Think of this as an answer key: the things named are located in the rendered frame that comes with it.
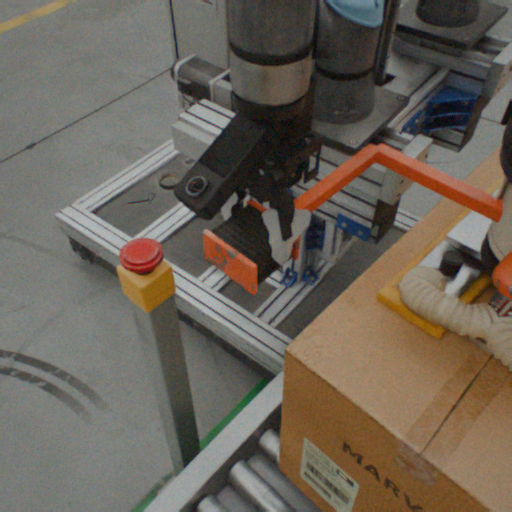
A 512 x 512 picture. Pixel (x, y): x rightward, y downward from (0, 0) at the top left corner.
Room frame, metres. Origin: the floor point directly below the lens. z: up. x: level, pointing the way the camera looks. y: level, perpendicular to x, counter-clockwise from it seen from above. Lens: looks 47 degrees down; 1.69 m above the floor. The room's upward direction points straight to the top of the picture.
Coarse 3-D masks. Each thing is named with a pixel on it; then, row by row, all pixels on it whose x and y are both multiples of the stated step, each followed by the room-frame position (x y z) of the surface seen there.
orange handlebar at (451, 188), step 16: (352, 160) 0.62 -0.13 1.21; (368, 160) 0.62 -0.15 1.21; (384, 160) 0.63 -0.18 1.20; (400, 160) 0.62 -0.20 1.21; (416, 160) 0.61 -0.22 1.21; (336, 176) 0.58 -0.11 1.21; (352, 176) 0.59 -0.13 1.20; (416, 176) 0.59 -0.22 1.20; (432, 176) 0.58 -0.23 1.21; (448, 176) 0.58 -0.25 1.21; (320, 192) 0.55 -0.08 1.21; (336, 192) 0.57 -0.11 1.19; (448, 192) 0.56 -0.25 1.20; (464, 192) 0.55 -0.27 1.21; (480, 192) 0.55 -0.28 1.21; (304, 208) 0.52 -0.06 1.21; (480, 208) 0.53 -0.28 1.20; (496, 208) 0.52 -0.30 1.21; (496, 272) 0.42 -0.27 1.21
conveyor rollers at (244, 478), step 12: (264, 444) 0.50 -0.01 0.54; (276, 444) 0.50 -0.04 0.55; (276, 456) 0.48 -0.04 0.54; (240, 468) 0.45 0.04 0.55; (252, 468) 0.46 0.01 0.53; (228, 480) 0.44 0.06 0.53; (240, 480) 0.43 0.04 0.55; (252, 480) 0.43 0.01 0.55; (240, 492) 0.42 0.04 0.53; (252, 492) 0.41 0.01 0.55; (264, 492) 0.41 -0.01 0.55; (276, 492) 0.41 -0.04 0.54; (204, 504) 0.39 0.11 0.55; (216, 504) 0.39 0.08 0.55; (252, 504) 0.39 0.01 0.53; (264, 504) 0.39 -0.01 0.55; (276, 504) 0.39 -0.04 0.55; (288, 504) 0.39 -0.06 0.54
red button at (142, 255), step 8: (136, 240) 0.63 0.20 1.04; (144, 240) 0.63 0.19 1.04; (152, 240) 0.63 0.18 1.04; (128, 248) 0.61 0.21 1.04; (136, 248) 0.61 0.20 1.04; (144, 248) 0.61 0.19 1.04; (152, 248) 0.61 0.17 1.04; (160, 248) 0.62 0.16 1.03; (120, 256) 0.60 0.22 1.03; (128, 256) 0.59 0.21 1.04; (136, 256) 0.59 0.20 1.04; (144, 256) 0.59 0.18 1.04; (152, 256) 0.59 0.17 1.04; (160, 256) 0.60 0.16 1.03; (128, 264) 0.58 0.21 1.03; (136, 264) 0.58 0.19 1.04; (144, 264) 0.58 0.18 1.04; (152, 264) 0.58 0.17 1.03; (136, 272) 0.57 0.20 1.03; (144, 272) 0.57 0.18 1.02
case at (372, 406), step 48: (336, 336) 0.42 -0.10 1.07; (384, 336) 0.42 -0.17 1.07; (432, 336) 0.42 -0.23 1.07; (288, 384) 0.39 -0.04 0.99; (336, 384) 0.35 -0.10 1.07; (384, 384) 0.35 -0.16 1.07; (432, 384) 0.35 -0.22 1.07; (480, 384) 0.35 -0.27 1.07; (288, 432) 0.39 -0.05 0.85; (336, 432) 0.33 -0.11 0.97; (384, 432) 0.29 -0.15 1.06; (432, 432) 0.29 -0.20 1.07; (480, 432) 0.29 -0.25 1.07; (336, 480) 0.32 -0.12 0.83; (384, 480) 0.28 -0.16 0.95; (432, 480) 0.25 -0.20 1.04; (480, 480) 0.24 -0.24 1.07
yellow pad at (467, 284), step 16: (496, 192) 0.68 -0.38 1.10; (432, 240) 0.58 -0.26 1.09; (416, 256) 0.55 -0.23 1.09; (432, 256) 0.54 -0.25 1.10; (448, 256) 0.52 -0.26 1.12; (464, 256) 0.54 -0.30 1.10; (400, 272) 0.52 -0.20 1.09; (448, 272) 0.51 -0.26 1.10; (464, 272) 0.51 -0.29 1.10; (480, 272) 0.51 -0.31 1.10; (384, 288) 0.49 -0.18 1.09; (448, 288) 0.48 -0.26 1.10; (464, 288) 0.48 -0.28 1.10; (480, 288) 0.49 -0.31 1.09; (400, 304) 0.46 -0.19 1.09; (416, 320) 0.44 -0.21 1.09
